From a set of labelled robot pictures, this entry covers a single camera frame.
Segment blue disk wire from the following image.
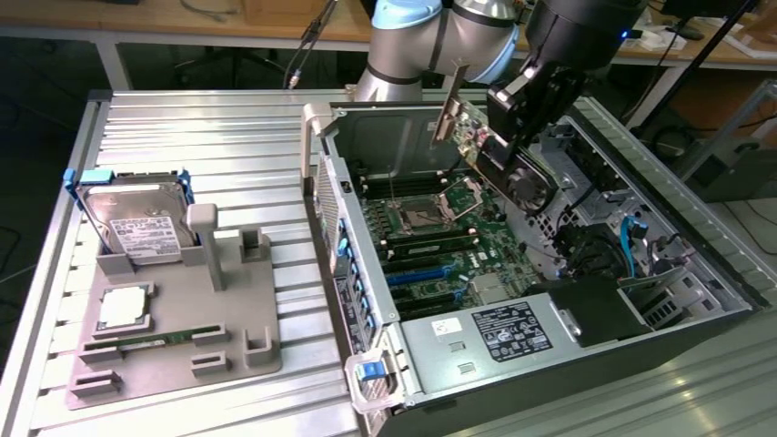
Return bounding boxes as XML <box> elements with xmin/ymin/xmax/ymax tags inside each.
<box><xmin>617</xmin><ymin>215</ymin><xmax>646</xmax><ymax>279</ymax></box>

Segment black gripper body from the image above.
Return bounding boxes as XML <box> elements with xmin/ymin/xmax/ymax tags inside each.
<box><xmin>485</xmin><ymin>0</ymin><xmax>648</xmax><ymax>159</ymax></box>

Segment black slanted pole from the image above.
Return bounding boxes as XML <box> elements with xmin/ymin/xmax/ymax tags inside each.
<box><xmin>622</xmin><ymin>0</ymin><xmax>761</xmax><ymax>129</ymax></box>

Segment black monitor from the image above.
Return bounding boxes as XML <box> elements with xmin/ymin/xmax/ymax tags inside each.
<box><xmin>658</xmin><ymin>0</ymin><xmax>761</xmax><ymax>40</ymax></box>

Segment black plastic shroud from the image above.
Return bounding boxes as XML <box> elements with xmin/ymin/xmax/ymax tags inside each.
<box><xmin>524</xmin><ymin>276</ymin><xmax>648</xmax><ymax>350</ymax></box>

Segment grey power supply unit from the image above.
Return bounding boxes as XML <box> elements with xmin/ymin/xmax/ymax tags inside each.
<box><xmin>397</xmin><ymin>290</ymin><xmax>585</xmax><ymax>395</ymax></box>

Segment brown wooden box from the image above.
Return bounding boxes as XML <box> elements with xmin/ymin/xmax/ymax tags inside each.
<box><xmin>240</xmin><ymin>0</ymin><xmax>334</xmax><ymax>27</ymax></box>

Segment black installed RAM stick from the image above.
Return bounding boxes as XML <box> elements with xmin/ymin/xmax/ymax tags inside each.
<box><xmin>384</xmin><ymin>235</ymin><xmax>482</xmax><ymax>259</ymax></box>

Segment black wire bundle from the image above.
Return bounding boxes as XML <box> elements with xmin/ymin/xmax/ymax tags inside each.
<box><xmin>553</xmin><ymin>221</ymin><xmax>628</xmax><ymax>279</ymax></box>

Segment thin hanging cable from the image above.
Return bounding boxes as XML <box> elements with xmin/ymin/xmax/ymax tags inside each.
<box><xmin>284</xmin><ymin>0</ymin><xmax>338</xmax><ymax>90</ymax></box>

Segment silver CPU chip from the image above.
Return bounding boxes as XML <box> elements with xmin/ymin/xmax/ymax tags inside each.
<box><xmin>97</xmin><ymin>288</ymin><xmax>148</xmax><ymax>330</ymax></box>

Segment CPU socket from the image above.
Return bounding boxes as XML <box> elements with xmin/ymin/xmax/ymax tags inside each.
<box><xmin>392</xmin><ymin>199</ymin><xmax>452</xmax><ymax>234</ymax></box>

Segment black open PC case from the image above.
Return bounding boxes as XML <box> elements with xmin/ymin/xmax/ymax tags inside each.
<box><xmin>301</xmin><ymin>99</ymin><xmax>770</xmax><ymax>437</ymax></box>

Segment green RAM stick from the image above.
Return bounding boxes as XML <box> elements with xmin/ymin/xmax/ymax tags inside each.
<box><xmin>116</xmin><ymin>331</ymin><xmax>200</xmax><ymax>352</ymax></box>

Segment wooden desk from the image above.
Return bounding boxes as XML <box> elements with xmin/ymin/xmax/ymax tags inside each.
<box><xmin>0</xmin><ymin>0</ymin><xmax>777</xmax><ymax>74</ymax></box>

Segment grey metal frame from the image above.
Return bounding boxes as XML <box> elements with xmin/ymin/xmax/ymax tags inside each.
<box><xmin>677</xmin><ymin>79</ymin><xmax>777</xmax><ymax>184</ymax></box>

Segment open socket cover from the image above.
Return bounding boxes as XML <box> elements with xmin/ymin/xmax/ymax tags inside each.
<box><xmin>437</xmin><ymin>176</ymin><xmax>490</xmax><ymax>218</ymax></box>

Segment perforated metal drive cage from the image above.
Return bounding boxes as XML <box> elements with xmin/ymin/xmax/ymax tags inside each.
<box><xmin>525</xmin><ymin>148</ymin><xmax>585</xmax><ymax>220</ymax></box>

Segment grey disk bay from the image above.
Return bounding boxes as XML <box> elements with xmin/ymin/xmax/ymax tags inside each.
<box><xmin>617</xmin><ymin>265</ymin><xmax>730</xmax><ymax>330</ymax></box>

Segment Nvidia graphics card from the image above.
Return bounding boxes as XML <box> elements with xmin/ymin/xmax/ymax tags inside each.
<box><xmin>428</xmin><ymin>60</ymin><xmax>565</xmax><ymax>216</ymax></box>

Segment blue expansion slot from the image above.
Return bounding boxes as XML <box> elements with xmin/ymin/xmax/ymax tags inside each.
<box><xmin>385</xmin><ymin>265</ymin><xmax>456</xmax><ymax>288</ymax></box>

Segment blue case latch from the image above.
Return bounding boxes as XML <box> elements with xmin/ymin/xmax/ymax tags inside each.
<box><xmin>353</xmin><ymin>361</ymin><xmax>388</xmax><ymax>382</ymax></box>

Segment grey parts rack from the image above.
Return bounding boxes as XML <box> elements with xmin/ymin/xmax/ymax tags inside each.
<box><xmin>64</xmin><ymin>202</ymin><xmax>285</xmax><ymax>412</ymax></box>

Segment white item on desk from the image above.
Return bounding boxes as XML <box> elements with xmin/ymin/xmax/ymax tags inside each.
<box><xmin>618</xmin><ymin>25</ymin><xmax>689</xmax><ymax>52</ymax></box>

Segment hard disk in blue carrier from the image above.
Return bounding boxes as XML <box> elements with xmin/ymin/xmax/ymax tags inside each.
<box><xmin>60</xmin><ymin>166</ymin><xmax>197</xmax><ymax>268</ymax></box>

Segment green motherboard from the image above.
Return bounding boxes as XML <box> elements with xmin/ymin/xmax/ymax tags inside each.
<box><xmin>360</xmin><ymin>175</ymin><xmax>548</xmax><ymax>320</ymax></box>

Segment black office chair base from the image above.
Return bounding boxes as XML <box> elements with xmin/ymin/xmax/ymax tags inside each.
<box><xmin>173</xmin><ymin>44</ymin><xmax>288</xmax><ymax>88</ymax></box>

